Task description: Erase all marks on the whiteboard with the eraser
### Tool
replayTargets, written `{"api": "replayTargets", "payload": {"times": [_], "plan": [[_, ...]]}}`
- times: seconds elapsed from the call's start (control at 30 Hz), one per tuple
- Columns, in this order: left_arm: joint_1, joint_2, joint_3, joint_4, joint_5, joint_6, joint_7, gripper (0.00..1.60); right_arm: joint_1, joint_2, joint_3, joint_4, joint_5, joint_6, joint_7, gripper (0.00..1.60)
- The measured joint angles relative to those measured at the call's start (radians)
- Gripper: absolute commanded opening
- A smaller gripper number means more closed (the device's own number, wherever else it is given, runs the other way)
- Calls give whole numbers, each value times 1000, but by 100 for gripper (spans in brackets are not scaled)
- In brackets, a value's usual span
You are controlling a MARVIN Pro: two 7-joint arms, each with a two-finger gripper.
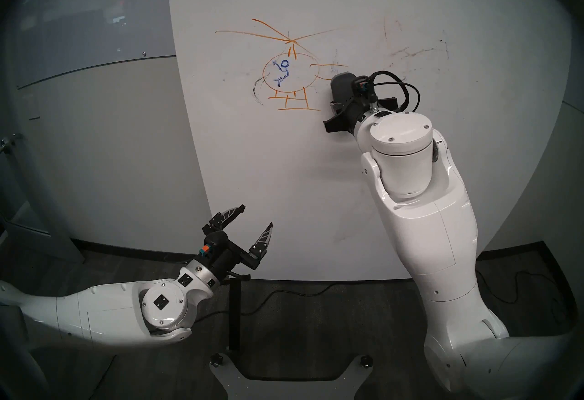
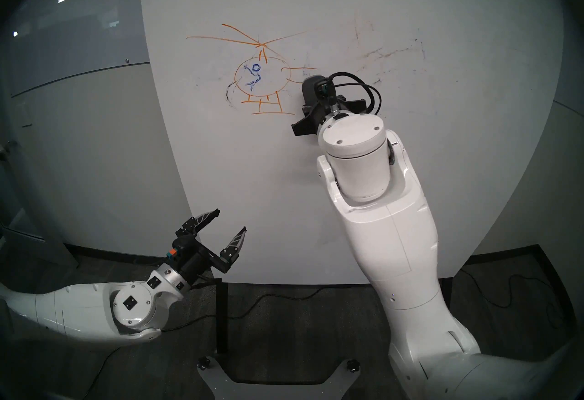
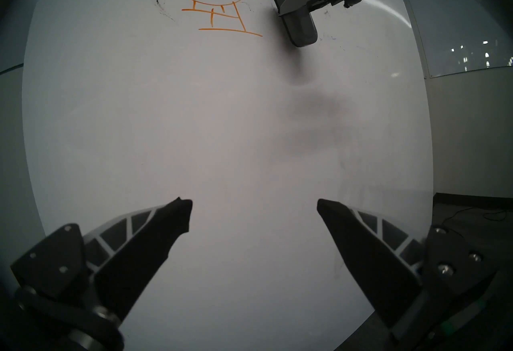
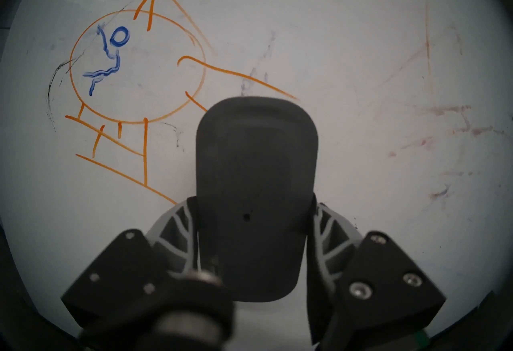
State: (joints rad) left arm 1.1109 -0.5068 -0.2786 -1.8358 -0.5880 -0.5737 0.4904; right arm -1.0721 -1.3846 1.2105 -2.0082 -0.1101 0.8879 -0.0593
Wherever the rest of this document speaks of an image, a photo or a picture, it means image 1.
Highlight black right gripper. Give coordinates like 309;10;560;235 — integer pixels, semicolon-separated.
323;93;406;135

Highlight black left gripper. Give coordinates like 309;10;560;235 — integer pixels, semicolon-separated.
203;205;274;280

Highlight dark grey whiteboard eraser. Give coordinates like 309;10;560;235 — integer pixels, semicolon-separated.
330;72;359;105

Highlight large white whiteboard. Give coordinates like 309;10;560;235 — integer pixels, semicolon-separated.
165;0;573;282

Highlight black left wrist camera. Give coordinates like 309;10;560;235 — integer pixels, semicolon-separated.
197;229;229;259

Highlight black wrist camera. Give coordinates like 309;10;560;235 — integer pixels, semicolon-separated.
349;76;377;103
197;229;229;259

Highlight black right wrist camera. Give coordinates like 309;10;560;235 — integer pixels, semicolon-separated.
349;76;377;103

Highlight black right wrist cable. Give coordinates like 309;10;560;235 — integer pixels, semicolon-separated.
369;70;421;113

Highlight black whiteboard stand post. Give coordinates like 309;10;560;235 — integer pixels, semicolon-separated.
219;274;250;352

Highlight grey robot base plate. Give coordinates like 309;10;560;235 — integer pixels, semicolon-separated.
209;354;374;400

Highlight black looped floor cable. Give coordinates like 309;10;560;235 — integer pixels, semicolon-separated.
474;267;571;326

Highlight glass wall board with writing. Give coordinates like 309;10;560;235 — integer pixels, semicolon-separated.
14;0;177;90

